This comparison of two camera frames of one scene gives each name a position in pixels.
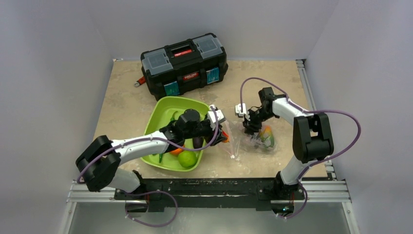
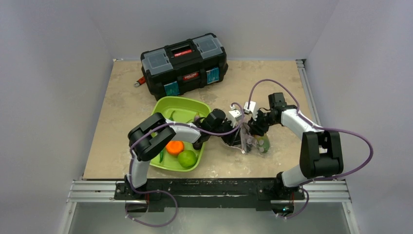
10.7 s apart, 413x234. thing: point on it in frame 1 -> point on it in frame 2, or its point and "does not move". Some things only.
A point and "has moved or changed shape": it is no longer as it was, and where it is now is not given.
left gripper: [210, 136] -> [233, 139]
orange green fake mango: [267, 136] has moved or changed shape
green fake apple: [187, 159] does not move
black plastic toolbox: [184, 66] does not move
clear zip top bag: [239, 143] has moved or changed shape
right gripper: [251, 123] -> [255, 126]
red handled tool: [140, 81] does not move
